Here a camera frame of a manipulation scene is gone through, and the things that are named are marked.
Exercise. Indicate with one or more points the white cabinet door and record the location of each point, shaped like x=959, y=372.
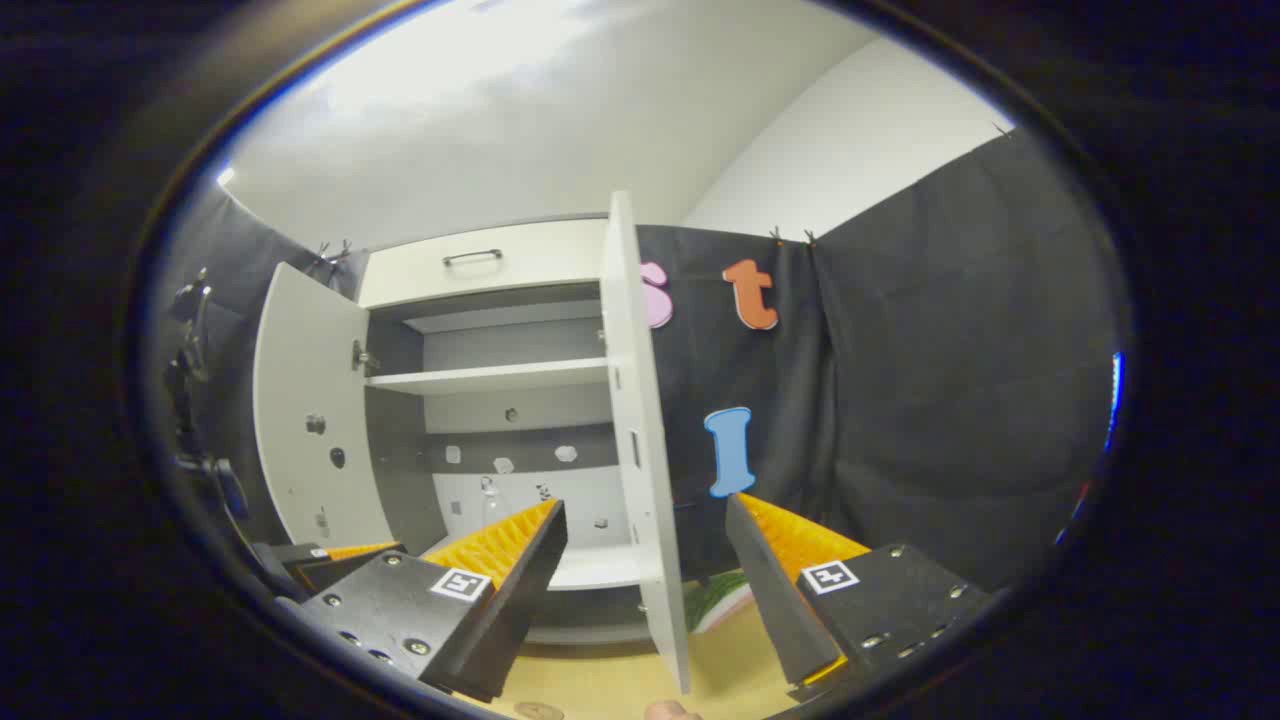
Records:
x=310, y=400
x=640, y=420

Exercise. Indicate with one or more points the green and white flat object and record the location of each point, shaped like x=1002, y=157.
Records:
x=722, y=603

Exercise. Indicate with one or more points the black backdrop cloth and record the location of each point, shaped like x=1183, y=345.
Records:
x=950, y=400

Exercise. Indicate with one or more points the clear glass bottle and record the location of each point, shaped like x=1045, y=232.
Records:
x=490, y=506

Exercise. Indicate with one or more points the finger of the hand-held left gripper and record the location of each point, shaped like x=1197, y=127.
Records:
x=345, y=570

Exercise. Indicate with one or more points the white cabinet drawer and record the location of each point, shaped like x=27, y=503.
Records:
x=540, y=262

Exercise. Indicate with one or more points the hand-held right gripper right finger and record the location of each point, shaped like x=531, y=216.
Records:
x=775, y=600

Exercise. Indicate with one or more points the white and grey cabinet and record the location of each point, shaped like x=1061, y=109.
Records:
x=500, y=378

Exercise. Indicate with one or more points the black equipment stand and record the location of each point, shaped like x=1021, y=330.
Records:
x=185, y=380

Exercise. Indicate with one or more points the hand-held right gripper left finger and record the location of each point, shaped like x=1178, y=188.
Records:
x=520, y=590

